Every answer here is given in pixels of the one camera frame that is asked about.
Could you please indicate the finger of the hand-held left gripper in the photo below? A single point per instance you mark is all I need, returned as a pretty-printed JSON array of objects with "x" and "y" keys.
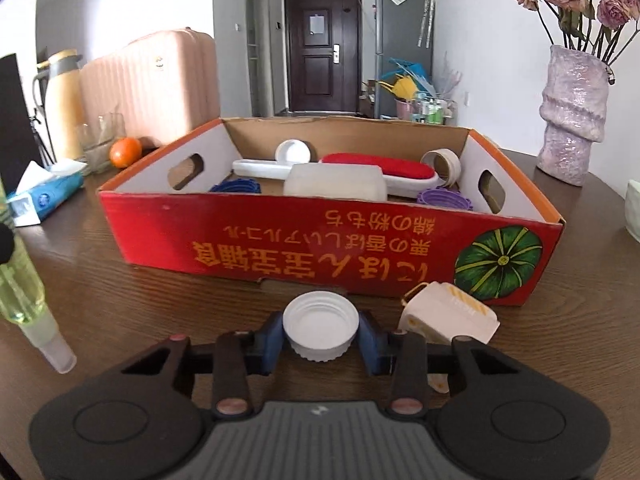
[{"x": 5, "y": 244}]

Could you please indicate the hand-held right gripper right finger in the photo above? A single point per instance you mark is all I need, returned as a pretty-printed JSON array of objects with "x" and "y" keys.
[{"x": 372, "y": 345}]

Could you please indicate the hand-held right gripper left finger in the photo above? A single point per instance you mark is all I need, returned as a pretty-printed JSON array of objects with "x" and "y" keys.
[{"x": 270, "y": 340}]

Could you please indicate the green spray bottle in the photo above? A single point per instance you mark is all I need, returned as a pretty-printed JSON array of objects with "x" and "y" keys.
[{"x": 20, "y": 285}]

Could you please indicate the white ribbed cap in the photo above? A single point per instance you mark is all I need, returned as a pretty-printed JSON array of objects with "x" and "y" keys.
[{"x": 320, "y": 325}]

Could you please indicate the beige striped cup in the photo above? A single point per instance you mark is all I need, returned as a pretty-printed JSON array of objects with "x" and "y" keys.
[{"x": 450, "y": 315}]

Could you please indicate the red cardboard box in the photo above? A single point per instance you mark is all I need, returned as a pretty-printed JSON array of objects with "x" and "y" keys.
[{"x": 300, "y": 245}]

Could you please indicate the blue plastic cap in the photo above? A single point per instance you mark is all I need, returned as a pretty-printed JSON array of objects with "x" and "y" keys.
[{"x": 235, "y": 186}]

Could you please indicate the purple plastic cap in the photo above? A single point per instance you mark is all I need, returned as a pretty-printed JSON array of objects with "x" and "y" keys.
[{"x": 442, "y": 196}]

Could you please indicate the white plastic container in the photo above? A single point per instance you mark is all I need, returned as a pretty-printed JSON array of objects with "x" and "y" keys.
[{"x": 335, "y": 182}]

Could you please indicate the small white cup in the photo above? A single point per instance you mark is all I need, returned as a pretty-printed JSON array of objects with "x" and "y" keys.
[{"x": 292, "y": 152}]

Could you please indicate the blue tissue pack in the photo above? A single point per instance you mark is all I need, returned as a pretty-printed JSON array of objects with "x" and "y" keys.
[{"x": 47, "y": 197}]

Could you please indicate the clear drinking glass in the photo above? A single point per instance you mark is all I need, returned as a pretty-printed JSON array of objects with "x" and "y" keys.
[{"x": 97, "y": 145}]

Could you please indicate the yellow thermos jug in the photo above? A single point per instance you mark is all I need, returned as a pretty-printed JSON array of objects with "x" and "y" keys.
[{"x": 62, "y": 105}]

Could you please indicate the orange fruit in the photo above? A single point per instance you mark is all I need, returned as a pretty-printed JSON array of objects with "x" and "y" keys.
[{"x": 126, "y": 152}]

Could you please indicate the white and red lint brush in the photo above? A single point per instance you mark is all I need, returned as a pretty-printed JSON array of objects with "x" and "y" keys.
[{"x": 380, "y": 165}]

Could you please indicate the beige tape roll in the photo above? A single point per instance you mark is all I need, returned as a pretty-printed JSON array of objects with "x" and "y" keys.
[{"x": 452, "y": 165}]

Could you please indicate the pink suitcase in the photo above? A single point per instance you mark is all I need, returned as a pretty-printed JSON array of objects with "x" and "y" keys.
[{"x": 160, "y": 85}]

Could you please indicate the pink bucket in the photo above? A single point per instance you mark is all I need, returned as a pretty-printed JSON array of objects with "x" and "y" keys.
[{"x": 404, "y": 109}]

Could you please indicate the yellow and blue brushes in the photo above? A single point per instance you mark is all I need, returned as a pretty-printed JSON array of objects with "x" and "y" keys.
[{"x": 405, "y": 85}]

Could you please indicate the dark wooden door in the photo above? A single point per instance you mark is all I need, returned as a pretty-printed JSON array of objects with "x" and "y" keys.
[{"x": 322, "y": 50}]

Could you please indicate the lilac textured vase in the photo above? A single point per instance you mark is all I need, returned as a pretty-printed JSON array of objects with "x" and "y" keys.
[{"x": 570, "y": 120}]

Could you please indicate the grey refrigerator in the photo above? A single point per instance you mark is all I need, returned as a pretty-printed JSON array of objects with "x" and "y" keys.
[{"x": 402, "y": 30}]

